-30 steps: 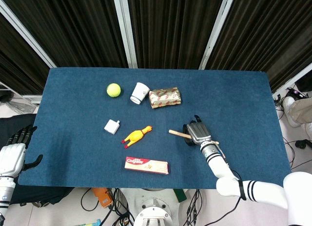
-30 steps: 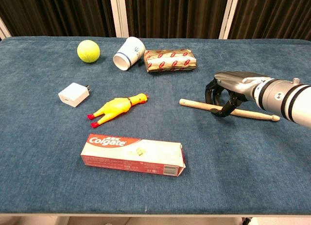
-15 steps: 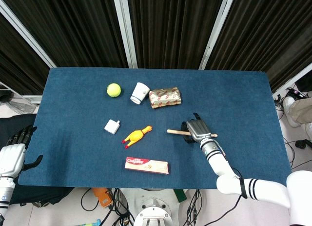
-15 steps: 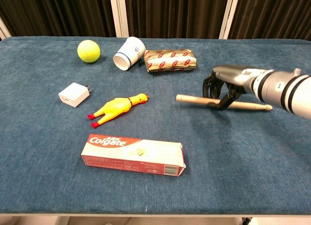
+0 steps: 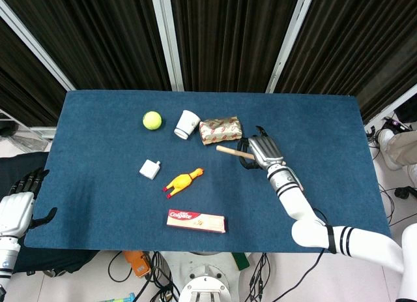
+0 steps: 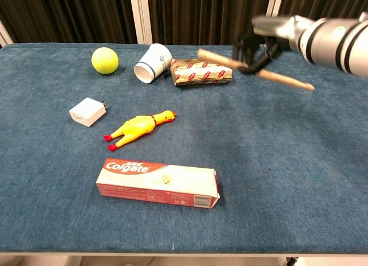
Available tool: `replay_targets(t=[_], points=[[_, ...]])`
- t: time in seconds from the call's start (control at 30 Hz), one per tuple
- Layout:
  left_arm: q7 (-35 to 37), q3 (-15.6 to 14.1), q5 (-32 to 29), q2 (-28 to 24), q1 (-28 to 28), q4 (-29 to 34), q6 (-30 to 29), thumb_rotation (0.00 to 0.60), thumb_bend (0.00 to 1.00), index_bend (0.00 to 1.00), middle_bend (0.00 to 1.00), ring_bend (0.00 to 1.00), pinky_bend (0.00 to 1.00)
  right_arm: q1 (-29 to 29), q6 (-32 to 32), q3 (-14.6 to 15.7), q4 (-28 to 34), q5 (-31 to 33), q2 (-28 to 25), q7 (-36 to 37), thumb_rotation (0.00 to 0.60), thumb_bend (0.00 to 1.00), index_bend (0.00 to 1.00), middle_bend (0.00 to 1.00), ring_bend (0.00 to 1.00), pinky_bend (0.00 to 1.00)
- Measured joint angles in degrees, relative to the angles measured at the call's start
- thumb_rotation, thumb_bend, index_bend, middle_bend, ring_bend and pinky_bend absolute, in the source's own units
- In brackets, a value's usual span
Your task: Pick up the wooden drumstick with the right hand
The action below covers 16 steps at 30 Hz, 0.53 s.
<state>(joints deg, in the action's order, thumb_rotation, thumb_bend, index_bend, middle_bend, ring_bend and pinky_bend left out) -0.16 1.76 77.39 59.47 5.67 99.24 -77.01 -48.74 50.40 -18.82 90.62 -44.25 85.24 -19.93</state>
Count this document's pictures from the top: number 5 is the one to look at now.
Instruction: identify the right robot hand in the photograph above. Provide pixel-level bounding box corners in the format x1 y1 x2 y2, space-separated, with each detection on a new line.
236 125 286 171

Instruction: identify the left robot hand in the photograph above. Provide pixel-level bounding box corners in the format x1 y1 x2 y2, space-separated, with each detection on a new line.
0 168 58 237

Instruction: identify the wooden drumstick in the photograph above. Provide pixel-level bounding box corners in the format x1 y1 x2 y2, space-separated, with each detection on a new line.
216 145 287 166

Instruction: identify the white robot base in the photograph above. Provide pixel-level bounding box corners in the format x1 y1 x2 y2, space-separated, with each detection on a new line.
178 252 242 302

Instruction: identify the red patterned snack packet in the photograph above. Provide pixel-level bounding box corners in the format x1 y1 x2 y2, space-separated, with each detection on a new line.
198 116 244 146

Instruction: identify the white paper cup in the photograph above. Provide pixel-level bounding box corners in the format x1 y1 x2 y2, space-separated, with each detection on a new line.
173 110 201 140

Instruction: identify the yellow rubber chicken toy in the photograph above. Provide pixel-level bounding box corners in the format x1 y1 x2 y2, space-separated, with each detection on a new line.
162 167 205 200

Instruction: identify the blue table cloth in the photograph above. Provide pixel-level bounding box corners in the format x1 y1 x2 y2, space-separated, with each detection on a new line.
24 89 392 254

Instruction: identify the Colgate toothpaste box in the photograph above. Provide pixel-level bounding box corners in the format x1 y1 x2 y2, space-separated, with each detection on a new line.
166 209 227 234

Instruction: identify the green flat object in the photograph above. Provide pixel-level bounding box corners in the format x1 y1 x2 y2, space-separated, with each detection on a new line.
232 252 250 271

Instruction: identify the dark curtain panel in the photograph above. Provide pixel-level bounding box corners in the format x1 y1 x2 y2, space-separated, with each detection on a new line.
0 18 68 127
169 0 302 93
0 0 172 91
275 0 417 122

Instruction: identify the yellow tennis ball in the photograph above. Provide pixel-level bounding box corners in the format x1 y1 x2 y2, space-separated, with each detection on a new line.
142 111 163 131

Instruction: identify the white plug charger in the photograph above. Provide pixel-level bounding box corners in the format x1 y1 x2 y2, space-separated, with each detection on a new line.
139 159 162 180

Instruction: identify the orange handheld device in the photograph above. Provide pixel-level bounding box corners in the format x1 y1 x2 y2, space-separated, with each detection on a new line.
123 250 152 279

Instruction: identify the beige trouser leg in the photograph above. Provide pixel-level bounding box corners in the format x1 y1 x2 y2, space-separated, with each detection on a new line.
389 130 417 166

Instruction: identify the black chair base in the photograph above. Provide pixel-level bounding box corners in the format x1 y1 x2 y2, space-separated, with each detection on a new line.
394 185 417 199

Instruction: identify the white frame post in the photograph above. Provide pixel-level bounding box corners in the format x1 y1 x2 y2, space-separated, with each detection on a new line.
0 0 76 91
363 85 417 127
265 0 317 94
149 0 185 92

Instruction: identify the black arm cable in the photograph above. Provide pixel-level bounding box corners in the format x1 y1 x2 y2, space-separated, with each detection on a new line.
270 207 337 302

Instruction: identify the black floor cable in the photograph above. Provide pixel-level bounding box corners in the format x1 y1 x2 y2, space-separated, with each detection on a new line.
377 181 417 228

